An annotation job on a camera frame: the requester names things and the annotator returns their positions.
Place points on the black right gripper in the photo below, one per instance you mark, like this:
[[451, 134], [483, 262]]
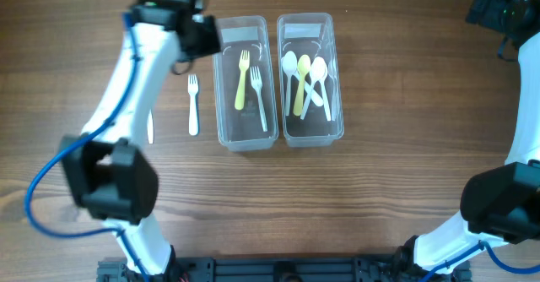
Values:
[[489, 18]]

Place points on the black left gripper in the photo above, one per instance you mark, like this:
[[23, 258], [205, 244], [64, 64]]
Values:
[[213, 44]]

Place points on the yellow plastic fork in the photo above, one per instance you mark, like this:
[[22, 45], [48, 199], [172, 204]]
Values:
[[244, 64]]

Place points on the white plastic fork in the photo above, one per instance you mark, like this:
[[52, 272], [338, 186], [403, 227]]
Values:
[[150, 128], [256, 84]]

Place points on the thin white plastic spoon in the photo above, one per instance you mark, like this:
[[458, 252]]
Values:
[[289, 64]]

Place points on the yellow plastic spoon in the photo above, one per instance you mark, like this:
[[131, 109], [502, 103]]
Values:
[[303, 68]]

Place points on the wide-handled white spoon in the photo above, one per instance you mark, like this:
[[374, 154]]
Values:
[[322, 70]]

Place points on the long white plastic spoon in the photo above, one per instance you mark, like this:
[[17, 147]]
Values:
[[315, 97]]

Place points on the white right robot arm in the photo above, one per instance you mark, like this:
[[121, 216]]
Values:
[[500, 206]]

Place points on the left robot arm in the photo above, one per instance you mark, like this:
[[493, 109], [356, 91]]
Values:
[[105, 168]]

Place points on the left clear plastic container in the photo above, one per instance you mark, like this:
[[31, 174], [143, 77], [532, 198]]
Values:
[[241, 131]]

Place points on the clear plastic container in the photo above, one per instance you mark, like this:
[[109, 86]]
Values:
[[311, 34], [241, 131]]

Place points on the right clear plastic container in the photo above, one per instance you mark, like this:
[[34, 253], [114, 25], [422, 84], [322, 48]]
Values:
[[311, 34]]

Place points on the light blue plastic fork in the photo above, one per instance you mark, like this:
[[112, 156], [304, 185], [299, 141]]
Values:
[[193, 89]]

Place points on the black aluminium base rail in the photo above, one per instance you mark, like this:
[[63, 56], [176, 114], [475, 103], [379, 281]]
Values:
[[364, 268]]

